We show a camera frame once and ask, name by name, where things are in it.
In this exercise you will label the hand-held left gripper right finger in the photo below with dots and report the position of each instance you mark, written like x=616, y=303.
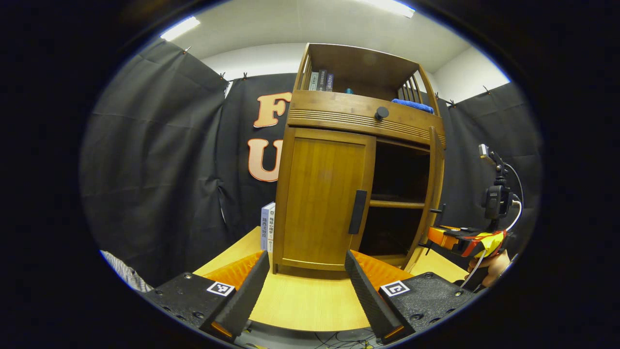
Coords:
x=368, y=295

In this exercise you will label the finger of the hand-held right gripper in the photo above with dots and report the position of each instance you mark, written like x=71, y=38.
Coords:
x=465, y=240

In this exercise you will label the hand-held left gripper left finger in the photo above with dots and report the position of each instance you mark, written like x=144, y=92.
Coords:
x=247, y=295

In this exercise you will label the wooden shoe cabinet door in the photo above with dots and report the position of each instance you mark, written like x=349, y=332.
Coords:
x=319, y=194
x=436, y=184

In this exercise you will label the wooden double-door shoe cabinet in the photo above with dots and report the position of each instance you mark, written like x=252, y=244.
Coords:
x=358, y=63

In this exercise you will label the wooden cabinet drawer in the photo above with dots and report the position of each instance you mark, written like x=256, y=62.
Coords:
x=329, y=104

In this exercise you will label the purple white book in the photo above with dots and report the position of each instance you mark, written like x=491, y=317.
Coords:
x=265, y=225

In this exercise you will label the person's striped clothing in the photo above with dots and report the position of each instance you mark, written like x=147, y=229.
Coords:
x=126, y=274

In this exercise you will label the blue folded towel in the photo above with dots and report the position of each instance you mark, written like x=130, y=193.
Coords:
x=411, y=105

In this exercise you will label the black round drawer knob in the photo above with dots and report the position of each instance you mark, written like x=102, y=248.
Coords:
x=381, y=113

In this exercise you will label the black backdrop cloth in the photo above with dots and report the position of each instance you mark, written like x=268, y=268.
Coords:
x=160, y=169

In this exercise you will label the dark blue book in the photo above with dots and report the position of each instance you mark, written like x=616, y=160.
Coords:
x=329, y=82

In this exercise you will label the grey book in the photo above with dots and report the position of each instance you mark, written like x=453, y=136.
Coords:
x=314, y=81

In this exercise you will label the ceiling light panel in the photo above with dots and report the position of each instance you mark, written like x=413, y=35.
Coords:
x=390, y=7
x=180, y=28

